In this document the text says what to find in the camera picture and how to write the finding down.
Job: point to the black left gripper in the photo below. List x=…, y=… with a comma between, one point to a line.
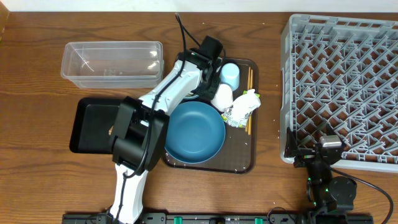
x=211, y=94

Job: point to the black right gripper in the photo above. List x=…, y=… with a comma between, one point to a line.
x=305, y=156

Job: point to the light blue bowl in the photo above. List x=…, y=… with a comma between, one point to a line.
x=191, y=96

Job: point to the dark blue plate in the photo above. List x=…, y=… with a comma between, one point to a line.
x=196, y=132

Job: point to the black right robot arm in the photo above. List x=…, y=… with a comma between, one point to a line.
x=332, y=196

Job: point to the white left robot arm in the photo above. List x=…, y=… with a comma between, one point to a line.
x=140, y=129

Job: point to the grey dishwasher rack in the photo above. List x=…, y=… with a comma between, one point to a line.
x=341, y=72

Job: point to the pink cup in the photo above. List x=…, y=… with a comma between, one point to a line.
x=223, y=98

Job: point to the light blue cup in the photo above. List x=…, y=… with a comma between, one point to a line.
x=230, y=75

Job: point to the crumpled white paper wrapper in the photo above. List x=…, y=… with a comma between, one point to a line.
x=238, y=114

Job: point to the brown serving tray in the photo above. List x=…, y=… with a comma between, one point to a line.
x=238, y=154

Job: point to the black plastic tray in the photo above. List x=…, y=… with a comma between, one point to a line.
x=93, y=120

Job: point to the clear plastic bin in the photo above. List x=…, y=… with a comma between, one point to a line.
x=113, y=64

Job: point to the black mounting rail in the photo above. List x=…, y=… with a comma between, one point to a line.
x=162, y=218

